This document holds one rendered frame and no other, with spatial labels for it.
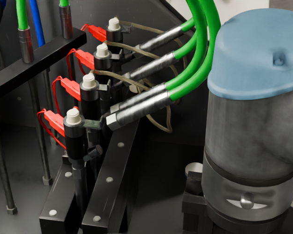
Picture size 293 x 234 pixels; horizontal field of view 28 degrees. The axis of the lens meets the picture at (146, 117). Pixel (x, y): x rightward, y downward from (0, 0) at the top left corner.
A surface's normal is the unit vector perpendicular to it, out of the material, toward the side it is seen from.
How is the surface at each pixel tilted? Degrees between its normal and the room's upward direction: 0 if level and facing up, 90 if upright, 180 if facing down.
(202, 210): 90
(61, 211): 0
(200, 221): 90
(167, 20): 90
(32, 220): 0
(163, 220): 0
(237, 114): 90
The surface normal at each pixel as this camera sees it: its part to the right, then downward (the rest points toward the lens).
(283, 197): 0.51, 0.54
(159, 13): -0.18, 0.62
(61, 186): 0.00, -0.78
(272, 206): 0.29, 0.60
